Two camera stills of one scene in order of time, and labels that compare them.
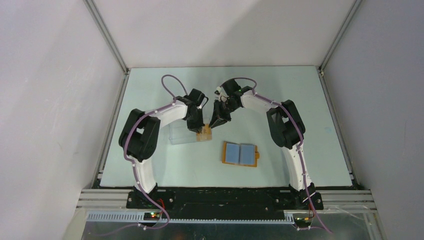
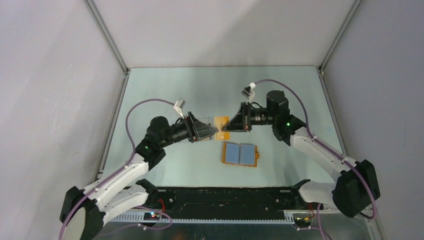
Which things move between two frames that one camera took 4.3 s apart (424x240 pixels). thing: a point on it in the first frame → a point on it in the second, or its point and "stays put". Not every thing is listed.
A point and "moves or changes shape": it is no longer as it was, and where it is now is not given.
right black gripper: x=215 y=121 → x=242 y=122
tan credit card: x=205 y=134 moves or changes shape
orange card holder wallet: x=245 y=154 stays put
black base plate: x=227 y=200 stays put
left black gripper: x=197 y=127 → x=196 y=130
